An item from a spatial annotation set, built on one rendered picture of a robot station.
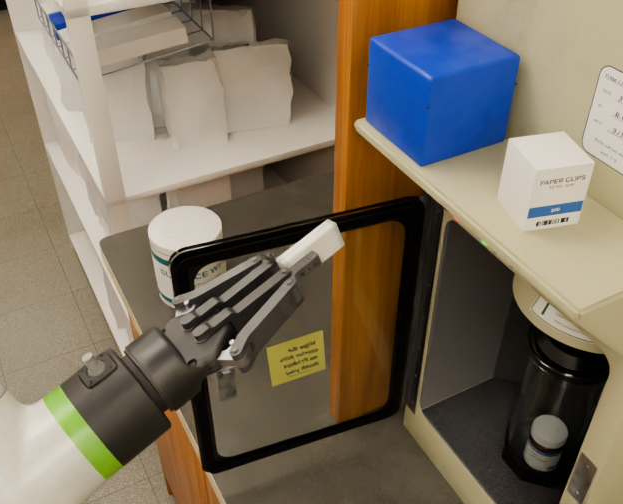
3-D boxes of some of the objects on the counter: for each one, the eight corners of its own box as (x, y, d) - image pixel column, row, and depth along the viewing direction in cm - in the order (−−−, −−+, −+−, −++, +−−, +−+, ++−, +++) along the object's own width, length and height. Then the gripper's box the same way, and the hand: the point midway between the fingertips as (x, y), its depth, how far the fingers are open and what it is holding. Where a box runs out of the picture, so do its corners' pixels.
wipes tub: (212, 258, 146) (205, 197, 136) (238, 298, 137) (233, 235, 127) (149, 279, 141) (137, 216, 132) (172, 321, 132) (161, 257, 123)
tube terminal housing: (525, 367, 124) (665, -137, 75) (681, 522, 102) (1023, -50, 53) (402, 423, 115) (469, -108, 66) (543, 607, 93) (803, 12, 44)
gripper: (156, 393, 59) (367, 224, 67) (98, 325, 69) (287, 184, 76) (195, 445, 64) (388, 281, 71) (135, 375, 74) (311, 237, 81)
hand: (311, 252), depth 73 cm, fingers closed
